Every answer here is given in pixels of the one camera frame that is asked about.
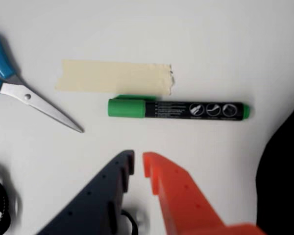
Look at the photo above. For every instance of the dark navy gripper finger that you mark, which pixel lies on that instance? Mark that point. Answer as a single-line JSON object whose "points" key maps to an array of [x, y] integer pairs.
{"points": [[95, 203]]}

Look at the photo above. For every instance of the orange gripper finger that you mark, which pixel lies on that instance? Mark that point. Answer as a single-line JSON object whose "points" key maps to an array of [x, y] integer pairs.
{"points": [[183, 203]]}

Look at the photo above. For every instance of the green marker with black barrel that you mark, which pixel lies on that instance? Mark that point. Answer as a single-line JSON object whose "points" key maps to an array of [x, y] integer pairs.
{"points": [[176, 111]]}

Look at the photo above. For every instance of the black fabric bag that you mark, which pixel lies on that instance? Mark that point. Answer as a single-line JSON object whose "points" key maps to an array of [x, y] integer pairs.
{"points": [[284, 183]]}

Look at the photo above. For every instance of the long beige masking tape strip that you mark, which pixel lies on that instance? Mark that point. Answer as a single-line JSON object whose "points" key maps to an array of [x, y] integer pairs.
{"points": [[112, 77]]}

